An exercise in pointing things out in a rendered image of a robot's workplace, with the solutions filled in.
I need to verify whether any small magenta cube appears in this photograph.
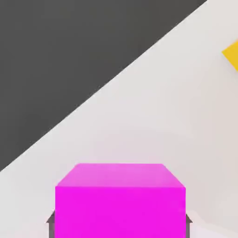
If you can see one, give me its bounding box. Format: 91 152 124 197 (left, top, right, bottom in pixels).
55 163 186 238

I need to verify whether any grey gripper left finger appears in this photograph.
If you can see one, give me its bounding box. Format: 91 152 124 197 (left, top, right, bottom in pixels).
31 210 56 238

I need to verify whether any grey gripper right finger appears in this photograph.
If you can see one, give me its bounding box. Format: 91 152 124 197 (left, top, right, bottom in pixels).
185 213 207 238

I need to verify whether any large yellow box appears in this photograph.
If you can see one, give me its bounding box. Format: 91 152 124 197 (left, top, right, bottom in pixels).
221 40 238 73

